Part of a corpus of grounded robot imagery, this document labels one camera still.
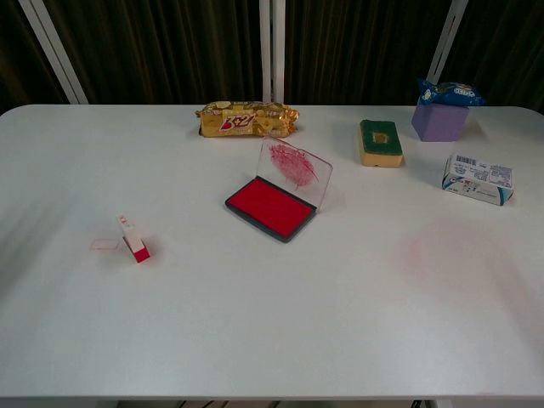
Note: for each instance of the green and yellow sponge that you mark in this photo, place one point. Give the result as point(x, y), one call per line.
point(380, 144)

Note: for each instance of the white slanted frame post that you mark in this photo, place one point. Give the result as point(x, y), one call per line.
point(55, 51)
point(446, 38)

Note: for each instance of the small white red stamp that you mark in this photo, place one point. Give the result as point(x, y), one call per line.
point(139, 254)

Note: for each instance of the white and blue carton box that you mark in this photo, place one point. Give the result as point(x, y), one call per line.
point(478, 180)

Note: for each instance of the white upright frame post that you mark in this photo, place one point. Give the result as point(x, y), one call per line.
point(272, 51)

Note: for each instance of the red ink pad clear lid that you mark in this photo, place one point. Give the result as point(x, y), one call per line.
point(270, 210)

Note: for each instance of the yellow biscuit package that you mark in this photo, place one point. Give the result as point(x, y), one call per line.
point(244, 121)

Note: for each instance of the black pleated curtain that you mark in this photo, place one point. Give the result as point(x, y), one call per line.
point(170, 51)

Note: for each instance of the purple block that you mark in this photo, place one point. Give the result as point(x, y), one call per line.
point(440, 125)

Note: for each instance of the blue cookie packet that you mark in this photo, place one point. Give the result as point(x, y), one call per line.
point(450, 92)

